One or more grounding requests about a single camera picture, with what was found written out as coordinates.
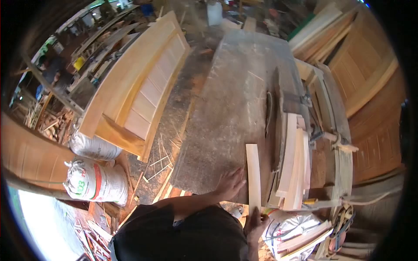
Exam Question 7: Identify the person's right thumb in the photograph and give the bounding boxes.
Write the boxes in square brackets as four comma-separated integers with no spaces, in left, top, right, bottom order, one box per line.
[248,207,259,227]

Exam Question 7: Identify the person's left fingers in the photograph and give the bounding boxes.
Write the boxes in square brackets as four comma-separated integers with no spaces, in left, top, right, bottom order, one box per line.
[226,168,247,194]

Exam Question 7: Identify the circular saw blade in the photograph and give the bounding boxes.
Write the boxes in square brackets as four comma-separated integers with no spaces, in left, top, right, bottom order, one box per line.
[265,92,273,135]

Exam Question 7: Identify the light wooden panel door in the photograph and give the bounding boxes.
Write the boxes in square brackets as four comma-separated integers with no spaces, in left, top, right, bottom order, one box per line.
[78,11,192,162]

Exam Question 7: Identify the light wooden strip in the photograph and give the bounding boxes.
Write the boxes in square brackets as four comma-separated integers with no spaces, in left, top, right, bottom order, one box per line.
[246,143,262,216]

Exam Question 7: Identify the pile of wood offcuts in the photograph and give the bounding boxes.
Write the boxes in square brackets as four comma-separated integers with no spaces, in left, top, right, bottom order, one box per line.
[24,99,77,145]

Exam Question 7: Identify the pile of light wood boards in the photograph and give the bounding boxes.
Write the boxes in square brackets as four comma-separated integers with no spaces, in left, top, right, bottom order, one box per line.
[267,112,311,211]

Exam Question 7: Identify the curved wooden frame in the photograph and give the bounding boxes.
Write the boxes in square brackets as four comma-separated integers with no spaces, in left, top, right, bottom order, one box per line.
[295,59,360,211]

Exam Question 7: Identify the white sack with black cable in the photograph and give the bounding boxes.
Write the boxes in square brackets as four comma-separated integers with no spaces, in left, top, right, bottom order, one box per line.
[261,208,331,261]

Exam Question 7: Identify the heap of scrap wood sticks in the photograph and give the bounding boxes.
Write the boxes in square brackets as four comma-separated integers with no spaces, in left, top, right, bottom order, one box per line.
[73,212,115,261]

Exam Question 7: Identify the person's right hand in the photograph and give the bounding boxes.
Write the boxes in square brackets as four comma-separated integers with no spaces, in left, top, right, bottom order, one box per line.
[243,207,271,244]

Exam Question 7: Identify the plain white sack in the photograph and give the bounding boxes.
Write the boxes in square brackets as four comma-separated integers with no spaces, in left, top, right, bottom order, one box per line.
[68,130,123,161]

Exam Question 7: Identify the brown panelled wooden doors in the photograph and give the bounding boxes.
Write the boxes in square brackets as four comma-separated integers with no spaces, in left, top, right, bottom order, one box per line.
[327,13,405,184]

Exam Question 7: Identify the wooden boards on sack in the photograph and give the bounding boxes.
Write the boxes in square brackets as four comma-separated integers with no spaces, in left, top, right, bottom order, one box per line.
[277,220,334,260]

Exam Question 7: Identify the thin wood slivers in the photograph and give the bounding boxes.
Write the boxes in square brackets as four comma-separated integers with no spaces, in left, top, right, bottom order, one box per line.
[143,130,184,183]

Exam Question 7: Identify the white sack with red stripe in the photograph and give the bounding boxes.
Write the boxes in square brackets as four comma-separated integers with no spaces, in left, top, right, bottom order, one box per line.
[63,158,128,207]

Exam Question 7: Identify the person's body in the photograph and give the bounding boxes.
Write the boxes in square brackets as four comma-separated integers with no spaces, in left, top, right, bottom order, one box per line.
[109,202,250,261]

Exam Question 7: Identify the stack of long wooden planks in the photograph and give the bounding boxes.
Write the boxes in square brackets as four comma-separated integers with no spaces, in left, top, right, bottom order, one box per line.
[288,3,358,64]

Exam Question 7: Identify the grey table saw bench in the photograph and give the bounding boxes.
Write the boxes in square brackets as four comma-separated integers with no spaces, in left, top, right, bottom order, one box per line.
[170,29,311,206]

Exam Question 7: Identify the white plastic canister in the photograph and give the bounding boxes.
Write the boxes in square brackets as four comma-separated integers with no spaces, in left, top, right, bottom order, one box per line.
[207,1,223,27]

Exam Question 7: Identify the person's left hand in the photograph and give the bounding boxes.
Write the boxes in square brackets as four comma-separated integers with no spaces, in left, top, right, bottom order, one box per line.
[216,168,247,201]

